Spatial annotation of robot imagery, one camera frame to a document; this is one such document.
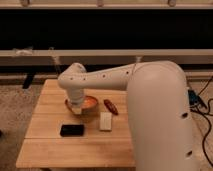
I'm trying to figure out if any orange ceramic bowl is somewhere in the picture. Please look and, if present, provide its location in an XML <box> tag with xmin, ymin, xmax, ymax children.
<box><xmin>72</xmin><ymin>96</ymin><xmax>98</xmax><ymax>112</ymax></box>

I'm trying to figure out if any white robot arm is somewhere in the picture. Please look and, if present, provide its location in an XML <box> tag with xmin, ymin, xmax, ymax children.
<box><xmin>58</xmin><ymin>61</ymin><xmax>198</xmax><ymax>171</ymax></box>

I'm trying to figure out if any black rectangular box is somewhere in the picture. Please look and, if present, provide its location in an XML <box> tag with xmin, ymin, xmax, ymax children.
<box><xmin>60</xmin><ymin>124</ymin><xmax>84</xmax><ymax>137</ymax></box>

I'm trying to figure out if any red-brown oblong object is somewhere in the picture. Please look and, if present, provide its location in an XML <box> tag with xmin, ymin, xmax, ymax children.
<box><xmin>104</xmin><ymin>99</ymin><xmax>118</xmax><ymax>115</ymax></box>

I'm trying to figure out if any white rectangular block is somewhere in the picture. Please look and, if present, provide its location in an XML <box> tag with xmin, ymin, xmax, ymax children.
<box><xmin>100</xmin><ymin>112</ymin><xmax>112</xmax><ymax>131</ymax></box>

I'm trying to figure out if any wooden table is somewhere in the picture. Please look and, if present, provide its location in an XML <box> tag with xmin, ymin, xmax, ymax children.
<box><xmin>16</xmin><ymin>79</ymin><xmax>135</xmax><ymax>169</ymax></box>

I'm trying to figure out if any blue power adapter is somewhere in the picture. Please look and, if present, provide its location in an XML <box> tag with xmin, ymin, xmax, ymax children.
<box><xmin>188</xmin><ymin>90</ymin><xmax>199</xmax><ymax>106</ymax></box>

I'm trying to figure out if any long wooden rail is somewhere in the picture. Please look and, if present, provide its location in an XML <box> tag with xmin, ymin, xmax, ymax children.
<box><xmin>0</xmin><ymin>49</ymin><xmax>213</xmax><ymax>66</ymax></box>

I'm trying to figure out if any black cable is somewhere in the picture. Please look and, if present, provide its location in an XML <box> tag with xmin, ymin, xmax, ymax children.
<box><xmin>189</xmin><ymin>76</ymin><xmax>213</xmax><ymax>168</ymax></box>

